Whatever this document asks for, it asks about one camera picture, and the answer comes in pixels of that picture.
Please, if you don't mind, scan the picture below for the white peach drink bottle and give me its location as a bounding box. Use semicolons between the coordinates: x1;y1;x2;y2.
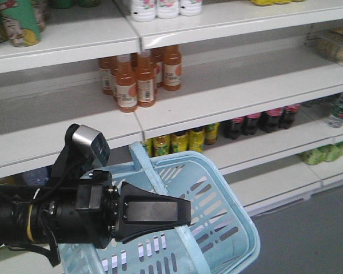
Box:
180;0;203;16
157;0;180;19
130;0;156;22

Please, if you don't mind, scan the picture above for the orange C100 drink bottle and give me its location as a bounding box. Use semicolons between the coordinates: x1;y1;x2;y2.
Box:
98;56;117;96
163;45;182;91
116;54;138;113
135;50;155;107

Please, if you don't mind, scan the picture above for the clear box of biscuits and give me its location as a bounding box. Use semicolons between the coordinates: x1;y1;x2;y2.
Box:
305;27;343;62

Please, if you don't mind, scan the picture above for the yellow lemon tea bottle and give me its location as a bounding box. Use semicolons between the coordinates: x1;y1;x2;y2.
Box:
153;134;171;156
171;130;189;153
189;127;205;153
205;122;220;145

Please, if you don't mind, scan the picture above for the black cola plastic bottle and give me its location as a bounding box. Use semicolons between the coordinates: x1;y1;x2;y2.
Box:
223;116;245;140

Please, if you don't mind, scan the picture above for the white shelf unit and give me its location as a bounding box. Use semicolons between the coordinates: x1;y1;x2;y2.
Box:
130;1;343;215
0;0;146;274

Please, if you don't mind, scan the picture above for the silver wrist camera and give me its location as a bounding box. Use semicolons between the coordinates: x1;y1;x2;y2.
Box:
65;124;110;168

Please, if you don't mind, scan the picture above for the light blue plastic basket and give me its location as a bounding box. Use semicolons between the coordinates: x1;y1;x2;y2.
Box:
59;143;261;273

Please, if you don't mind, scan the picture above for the clear water bottle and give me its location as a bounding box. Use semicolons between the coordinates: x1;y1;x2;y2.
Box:
326;93;343;128

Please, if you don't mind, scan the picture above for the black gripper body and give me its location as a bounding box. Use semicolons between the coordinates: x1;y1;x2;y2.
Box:
54;170;119;248

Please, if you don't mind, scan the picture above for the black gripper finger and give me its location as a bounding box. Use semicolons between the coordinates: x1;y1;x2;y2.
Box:
114;182;192;243

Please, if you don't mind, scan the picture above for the white centre shelf unit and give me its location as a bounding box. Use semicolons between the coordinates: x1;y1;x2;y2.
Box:
0;0;146;274

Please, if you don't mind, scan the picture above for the white right shelf unit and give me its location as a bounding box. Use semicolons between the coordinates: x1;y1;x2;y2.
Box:
130;1;343;215

